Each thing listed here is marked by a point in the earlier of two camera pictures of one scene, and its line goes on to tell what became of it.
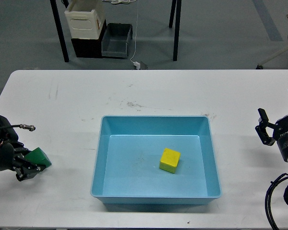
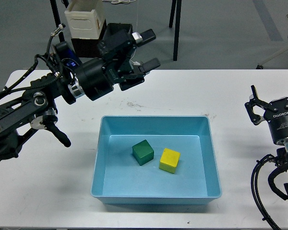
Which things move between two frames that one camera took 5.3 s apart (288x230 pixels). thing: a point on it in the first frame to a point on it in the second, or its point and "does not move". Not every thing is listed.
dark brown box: (85, 48) does not move
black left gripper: (2, 157) to (92, 75)
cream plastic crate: (85, 18) does not move
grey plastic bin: (115, 41) does not move
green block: (38, 156) to (142, 152)
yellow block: (170, 160) does not move
